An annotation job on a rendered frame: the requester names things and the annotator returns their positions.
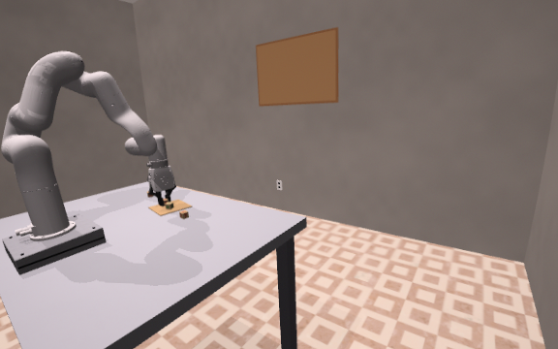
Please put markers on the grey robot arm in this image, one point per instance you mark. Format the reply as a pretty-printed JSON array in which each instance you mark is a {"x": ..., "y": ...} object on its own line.
[{"x": 31, "y": 155}]

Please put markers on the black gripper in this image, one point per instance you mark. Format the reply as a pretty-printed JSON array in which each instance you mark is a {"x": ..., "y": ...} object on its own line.
[{"x": 161, "y": 179}]

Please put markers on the tan flat mat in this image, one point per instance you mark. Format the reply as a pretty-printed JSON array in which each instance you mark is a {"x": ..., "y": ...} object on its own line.
[{"x": 177, "y": 205}]

